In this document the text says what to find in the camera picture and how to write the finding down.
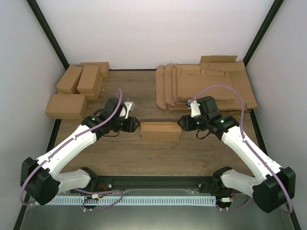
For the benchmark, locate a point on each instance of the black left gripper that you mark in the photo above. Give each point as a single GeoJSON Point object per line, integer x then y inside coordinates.
{"type": "Point", "coordinates": [130, 127]}

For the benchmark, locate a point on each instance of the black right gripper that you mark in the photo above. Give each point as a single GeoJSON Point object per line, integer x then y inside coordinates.
{"type": "Point", "coordinates": [187, 125]}

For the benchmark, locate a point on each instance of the cardboard box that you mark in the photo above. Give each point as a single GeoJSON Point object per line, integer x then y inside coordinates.
{"type": "Point", "coordinates": [67, 106]}
{"type": "Point", "coordinates": [70, 79]}
{"type": "Point", "coordinates": [160, 131]}
{"type": "Point", "coordinates": [95, 94]}
{"type": "Point", "coordinates": [103, 67]}
{"type": "Point", "coordinates": [88, 79]}

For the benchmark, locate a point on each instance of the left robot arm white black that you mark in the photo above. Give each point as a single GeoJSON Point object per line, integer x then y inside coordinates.
{"type": "Point", "coordinates": [42, 178]}

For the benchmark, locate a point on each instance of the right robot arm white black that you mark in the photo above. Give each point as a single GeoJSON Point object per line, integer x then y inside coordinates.
{"type": "Point", "coordinates": [270, 186]}

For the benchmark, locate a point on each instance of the folded cardboard box front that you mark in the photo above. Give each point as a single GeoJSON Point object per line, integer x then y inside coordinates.
{"type": "Point", "coordinates": [67, 106]}

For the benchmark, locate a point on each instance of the stack of flat cardboard blanks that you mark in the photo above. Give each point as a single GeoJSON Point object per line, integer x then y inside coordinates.
{"type": "Point", "coordinates": [221, 77]}

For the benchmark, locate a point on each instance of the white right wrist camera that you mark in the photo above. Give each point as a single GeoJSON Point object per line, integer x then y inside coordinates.
{"type": "Point", "coordinates": [194, 107]}

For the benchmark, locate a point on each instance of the black aluminium frame rail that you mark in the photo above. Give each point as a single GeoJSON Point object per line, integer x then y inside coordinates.
{"type": "Point", "coordinates": [205, 184]}

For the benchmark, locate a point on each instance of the light blue slotted cable duct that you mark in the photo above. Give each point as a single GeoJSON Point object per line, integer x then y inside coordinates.
{"type": "Point", "coordinates": [135, 201]}

